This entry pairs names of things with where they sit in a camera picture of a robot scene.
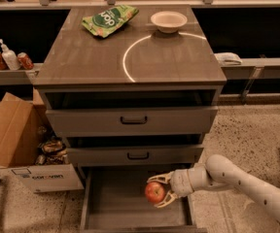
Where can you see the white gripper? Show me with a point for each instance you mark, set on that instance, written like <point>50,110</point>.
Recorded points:
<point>181,183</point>

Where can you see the red apple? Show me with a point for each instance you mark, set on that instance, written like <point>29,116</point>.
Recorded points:
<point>154,192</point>

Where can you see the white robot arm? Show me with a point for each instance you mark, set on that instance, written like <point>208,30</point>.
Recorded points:
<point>218,172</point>

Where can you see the bottom grey drawer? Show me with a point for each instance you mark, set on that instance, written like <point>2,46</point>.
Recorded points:
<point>115,202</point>

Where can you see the grey drawer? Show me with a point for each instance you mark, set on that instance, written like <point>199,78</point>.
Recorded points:
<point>115,202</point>
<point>131,122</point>
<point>144,155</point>

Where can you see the top grey drawer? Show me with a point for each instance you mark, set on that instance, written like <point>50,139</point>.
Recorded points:
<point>131,122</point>

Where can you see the middle grey drawer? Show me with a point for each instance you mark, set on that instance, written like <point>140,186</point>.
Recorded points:
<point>144,155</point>

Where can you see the grey drawer cabinet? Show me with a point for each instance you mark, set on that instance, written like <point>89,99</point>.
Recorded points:
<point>136,67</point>

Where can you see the snack packets in box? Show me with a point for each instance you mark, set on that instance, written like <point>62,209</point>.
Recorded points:
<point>51,150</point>

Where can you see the white printed cardboard box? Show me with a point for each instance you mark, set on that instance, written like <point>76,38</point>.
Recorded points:
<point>48,178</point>

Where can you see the folded white cloth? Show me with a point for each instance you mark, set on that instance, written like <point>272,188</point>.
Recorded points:
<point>228,58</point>

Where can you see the brown cardboard box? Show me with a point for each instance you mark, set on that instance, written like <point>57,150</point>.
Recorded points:
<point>22,125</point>

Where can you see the white paper bowl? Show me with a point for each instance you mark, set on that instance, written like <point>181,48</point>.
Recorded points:
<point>168,21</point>

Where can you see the green chip bag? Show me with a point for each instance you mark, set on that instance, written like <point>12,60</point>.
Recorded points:
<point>107,22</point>

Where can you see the red soda can right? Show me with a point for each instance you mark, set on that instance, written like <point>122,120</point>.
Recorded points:
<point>25,61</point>

